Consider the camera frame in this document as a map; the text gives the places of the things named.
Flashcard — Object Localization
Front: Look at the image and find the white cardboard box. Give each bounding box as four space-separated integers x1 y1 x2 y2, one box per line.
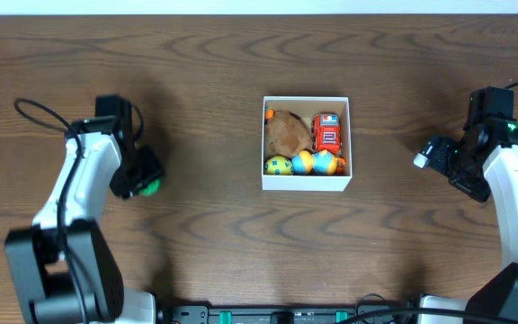
262 96 353 191

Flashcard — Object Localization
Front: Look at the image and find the black left cable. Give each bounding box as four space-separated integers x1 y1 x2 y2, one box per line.
13 97 146 324

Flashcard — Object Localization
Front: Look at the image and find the blue duck toy figure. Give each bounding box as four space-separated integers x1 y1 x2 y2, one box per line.
291 149 346 176

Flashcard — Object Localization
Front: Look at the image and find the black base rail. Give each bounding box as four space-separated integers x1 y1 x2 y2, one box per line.
155 294 402 324

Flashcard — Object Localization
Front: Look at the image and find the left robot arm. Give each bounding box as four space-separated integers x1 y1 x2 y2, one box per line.
4 94 165 324

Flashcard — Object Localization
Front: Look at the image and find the black right cable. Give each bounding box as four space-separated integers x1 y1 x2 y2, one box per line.
339 78 518 324

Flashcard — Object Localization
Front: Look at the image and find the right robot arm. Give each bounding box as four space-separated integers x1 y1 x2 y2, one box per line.
414 86 518 323

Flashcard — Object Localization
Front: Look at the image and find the green ridged plastic ball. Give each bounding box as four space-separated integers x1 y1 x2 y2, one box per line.
139 178 161 196

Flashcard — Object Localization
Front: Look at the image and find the yellow ball with blue letters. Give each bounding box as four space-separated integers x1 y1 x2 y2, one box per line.
263 156 294 176

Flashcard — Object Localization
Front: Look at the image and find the brown plush toy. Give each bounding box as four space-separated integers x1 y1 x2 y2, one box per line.
263 109 313 158

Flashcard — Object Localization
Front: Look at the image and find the red toy truck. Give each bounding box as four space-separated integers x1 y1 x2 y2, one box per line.
311 113 342 154

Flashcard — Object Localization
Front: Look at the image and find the black cable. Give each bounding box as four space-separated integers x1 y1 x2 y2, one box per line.
339 78 518 324
13 97 146 324

